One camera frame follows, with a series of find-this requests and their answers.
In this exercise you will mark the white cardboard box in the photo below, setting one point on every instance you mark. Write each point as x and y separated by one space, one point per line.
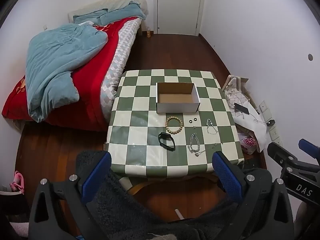
175 107

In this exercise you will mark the pink plastic object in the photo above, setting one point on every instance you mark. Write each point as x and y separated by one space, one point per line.
17 182

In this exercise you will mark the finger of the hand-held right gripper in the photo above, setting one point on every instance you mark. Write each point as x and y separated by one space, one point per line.
280 153
310 147

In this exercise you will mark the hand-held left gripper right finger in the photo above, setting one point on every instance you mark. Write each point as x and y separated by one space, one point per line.
227 175

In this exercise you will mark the crumpled light blue pillow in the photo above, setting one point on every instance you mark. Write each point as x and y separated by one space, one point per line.
125 11

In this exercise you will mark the brown cardboard piece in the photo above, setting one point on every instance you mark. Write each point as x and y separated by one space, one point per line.
246 81

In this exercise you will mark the light blue blanket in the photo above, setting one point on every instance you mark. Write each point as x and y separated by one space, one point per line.
57 55

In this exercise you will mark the red white plastic bag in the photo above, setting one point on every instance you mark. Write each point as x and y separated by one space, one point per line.
247 143

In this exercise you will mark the white tube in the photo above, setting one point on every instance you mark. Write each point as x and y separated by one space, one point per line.
179 214

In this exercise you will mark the black wristband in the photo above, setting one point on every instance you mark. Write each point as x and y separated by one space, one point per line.
165 134

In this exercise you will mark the white door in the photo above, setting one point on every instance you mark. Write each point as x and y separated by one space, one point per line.
178 7

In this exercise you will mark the bed with red cover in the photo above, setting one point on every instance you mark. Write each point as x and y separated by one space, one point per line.
90 85

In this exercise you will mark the white wall socket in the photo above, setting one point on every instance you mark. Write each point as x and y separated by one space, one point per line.
265 110
274 133

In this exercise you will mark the small amber bottle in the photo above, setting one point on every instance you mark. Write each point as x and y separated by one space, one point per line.
149 33

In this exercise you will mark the black smartphone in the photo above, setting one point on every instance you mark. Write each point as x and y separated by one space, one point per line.
242 108

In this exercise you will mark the black charger plug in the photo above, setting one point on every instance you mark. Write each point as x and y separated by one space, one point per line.
270 123

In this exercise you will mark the beige padded headboard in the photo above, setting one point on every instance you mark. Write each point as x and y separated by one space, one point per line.
110 2

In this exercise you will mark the white bags pile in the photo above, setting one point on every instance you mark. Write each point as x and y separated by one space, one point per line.
252 127

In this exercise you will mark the wooden bed frame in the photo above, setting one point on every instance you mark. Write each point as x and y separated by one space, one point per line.
141 28

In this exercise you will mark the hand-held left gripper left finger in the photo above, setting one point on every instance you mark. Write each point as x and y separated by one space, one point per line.
96 175

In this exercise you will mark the grey white checkered mattress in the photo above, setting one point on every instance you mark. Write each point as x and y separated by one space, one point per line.
122 52

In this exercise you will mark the green white checkered tablecloth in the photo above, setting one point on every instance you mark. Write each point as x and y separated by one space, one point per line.
140 150

